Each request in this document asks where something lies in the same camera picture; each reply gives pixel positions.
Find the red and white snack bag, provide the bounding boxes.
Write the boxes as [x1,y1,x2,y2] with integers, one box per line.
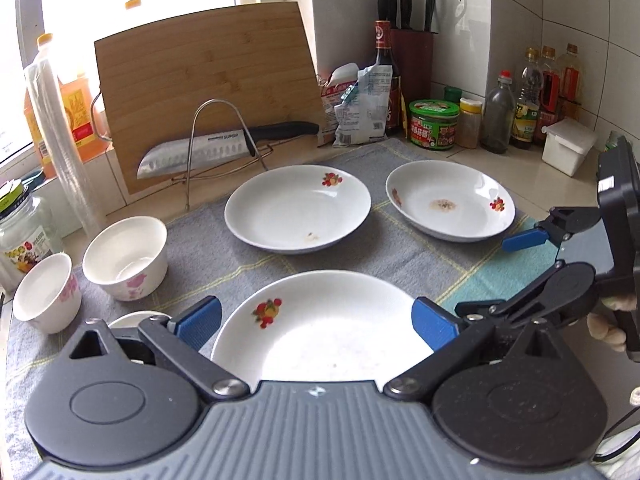
[319,62,361,148]

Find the red-labelled sauce bottle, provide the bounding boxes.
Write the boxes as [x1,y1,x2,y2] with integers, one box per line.
[534,45,562,146]

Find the person's right hand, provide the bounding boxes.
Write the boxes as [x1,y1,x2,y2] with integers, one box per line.
[586,295,640,353]

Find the dark red knife block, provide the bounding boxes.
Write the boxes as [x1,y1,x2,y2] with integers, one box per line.
[389,29,435,137]

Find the sleeve of clear plastic cups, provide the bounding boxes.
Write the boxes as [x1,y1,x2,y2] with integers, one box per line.
[24,57,108,238]

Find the small teal dish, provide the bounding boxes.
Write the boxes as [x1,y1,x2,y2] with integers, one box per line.
[20,169,58,187]

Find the grey checked cloth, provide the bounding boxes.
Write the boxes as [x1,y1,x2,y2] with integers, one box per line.
[4,136,558,466]

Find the red-capped glass bottle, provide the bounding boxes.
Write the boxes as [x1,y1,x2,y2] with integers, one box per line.
[480,70,517,155]

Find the black-handled kitchen knife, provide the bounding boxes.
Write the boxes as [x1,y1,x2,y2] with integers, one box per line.
[136,121,321,181]

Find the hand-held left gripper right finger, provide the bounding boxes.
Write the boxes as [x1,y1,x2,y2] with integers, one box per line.
[382,296,566,403]

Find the white plastic box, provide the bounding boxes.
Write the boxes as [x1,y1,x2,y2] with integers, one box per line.
[541,117,597,177]

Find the labelled glass jar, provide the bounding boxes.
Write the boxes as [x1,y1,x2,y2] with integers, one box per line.
[0,180,65,291]

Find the dark soy sauce bottle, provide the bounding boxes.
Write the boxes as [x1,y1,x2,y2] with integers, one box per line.
[371,20,404,136]

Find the blue and white bag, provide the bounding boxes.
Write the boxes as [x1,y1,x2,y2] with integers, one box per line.
[332,64,393,148]

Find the white bowl with pink flowers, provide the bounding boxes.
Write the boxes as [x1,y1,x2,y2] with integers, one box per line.
[107,311,171,331]
[81,216,169,302]
[12,252,82,336]

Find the metal wire rack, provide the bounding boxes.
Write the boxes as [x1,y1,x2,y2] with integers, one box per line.
[172,98,275,211]

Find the amber condiment bottle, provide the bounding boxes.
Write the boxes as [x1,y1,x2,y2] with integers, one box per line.
[556,42,583,123]

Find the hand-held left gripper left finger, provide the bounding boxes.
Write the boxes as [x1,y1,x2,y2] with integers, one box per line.
[67,296,251,403]

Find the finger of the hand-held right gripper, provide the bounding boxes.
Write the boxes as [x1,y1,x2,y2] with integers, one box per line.
[454,267,556,322]
[501,206,601,253]

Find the bamboo cutting board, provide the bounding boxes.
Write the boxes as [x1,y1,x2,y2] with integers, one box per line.
[94,1,328,196]

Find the green-lidded sauce jar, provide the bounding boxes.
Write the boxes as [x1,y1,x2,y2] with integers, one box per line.
[408,99,461,152]

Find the yellow-lidded spice jar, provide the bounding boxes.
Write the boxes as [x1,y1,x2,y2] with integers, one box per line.
[457,97,484,150]

